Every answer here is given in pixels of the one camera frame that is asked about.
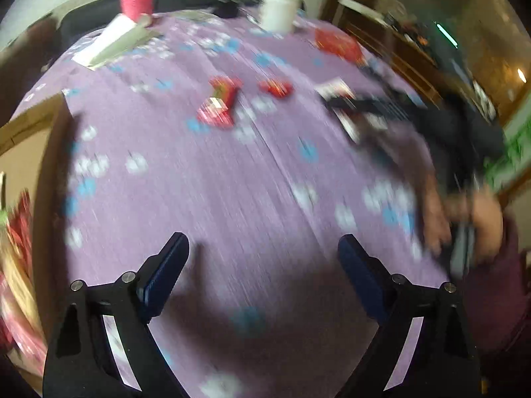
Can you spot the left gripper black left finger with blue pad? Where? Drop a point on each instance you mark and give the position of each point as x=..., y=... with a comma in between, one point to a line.
x=80, y=362

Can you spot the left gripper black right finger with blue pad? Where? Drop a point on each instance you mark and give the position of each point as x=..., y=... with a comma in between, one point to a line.
x=445, y=361

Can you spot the small white red sachet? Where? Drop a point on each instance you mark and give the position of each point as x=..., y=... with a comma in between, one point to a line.
x=338, y=100

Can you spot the small red candy packet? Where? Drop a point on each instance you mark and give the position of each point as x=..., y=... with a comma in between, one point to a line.
x=277, y=88

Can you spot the red brown chocolate bar wrapper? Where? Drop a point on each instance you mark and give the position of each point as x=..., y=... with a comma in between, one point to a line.
x=216, y=110

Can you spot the pink white candy packet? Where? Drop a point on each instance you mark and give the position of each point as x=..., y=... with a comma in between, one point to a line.
x=31, y=348

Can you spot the clear cream wafer packet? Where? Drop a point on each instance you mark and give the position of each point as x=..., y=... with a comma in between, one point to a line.
x=18, y=281

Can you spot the dark red foil snack bag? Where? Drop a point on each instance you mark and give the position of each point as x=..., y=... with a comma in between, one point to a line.
x=19, y=228

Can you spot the person's right hand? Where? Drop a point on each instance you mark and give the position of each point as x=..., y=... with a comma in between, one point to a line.
x=478, y=208

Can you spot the wooden side cabinet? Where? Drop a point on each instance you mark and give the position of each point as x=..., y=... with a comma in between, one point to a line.
x=423, y=39

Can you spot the red mesh bag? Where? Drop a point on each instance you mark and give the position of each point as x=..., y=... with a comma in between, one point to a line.
x=340, y=45

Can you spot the white plastic jar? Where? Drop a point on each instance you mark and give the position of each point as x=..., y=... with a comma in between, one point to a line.
x=278, y=16

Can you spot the shallow cardboard box tray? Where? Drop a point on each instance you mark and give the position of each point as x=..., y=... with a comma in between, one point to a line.
x=31, y=146

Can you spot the purple floral tablecloth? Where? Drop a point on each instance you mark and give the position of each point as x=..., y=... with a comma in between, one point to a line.
x=263, y=307

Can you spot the brown armchair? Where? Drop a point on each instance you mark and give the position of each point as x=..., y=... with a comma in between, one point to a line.
x=24, y=60

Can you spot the white paper sheets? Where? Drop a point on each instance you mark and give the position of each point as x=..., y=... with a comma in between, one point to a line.
x=121, y=35

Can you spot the black small device with cables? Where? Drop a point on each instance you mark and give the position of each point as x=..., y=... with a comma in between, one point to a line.
x=226, y=9

